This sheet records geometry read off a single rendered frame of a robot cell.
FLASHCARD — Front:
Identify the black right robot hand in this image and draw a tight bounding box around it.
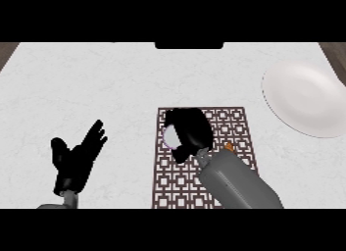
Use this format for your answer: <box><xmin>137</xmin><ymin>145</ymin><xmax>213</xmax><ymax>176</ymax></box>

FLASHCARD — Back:
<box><xmin>164</xmin><ymin>107</ymin><xmax>216</xmax><ymax>165</ymax></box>

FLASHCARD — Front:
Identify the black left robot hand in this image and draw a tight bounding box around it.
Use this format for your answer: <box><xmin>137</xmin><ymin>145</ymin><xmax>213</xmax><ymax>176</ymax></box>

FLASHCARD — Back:
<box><xmin>49</xmin><ymin>119</ymin><xmax>108</xmax><ymax>197</ymax></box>

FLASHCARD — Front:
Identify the pale can with purple rim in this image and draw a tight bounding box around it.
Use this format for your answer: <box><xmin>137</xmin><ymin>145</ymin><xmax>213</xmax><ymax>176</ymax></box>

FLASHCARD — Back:
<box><xmin>161</xmin><ymin>125</ymin><xmax>182</xmax><ymax>150</ymax></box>

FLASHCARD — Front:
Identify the brown patterned placemat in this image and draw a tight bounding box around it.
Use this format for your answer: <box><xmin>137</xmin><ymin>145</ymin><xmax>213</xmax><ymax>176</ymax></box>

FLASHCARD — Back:
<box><xmin>151</xmin><ymin>106</ymin><xmax>259</xmax><ymax>210</ymax></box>

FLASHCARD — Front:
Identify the white plate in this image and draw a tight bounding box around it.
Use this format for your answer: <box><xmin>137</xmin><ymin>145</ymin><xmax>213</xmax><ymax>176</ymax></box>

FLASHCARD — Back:
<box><xmin>260</xmin><ymin>61</ymin><xmax>346</xmax><ymax>139</ymax></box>

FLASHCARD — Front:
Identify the black appliance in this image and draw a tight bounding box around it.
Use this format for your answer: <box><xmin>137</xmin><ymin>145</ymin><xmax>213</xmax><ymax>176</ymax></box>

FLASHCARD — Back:
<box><xmin>154</xmin><ymin>41</ymin><xmax>225</xmax><ymax>51</ymax></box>

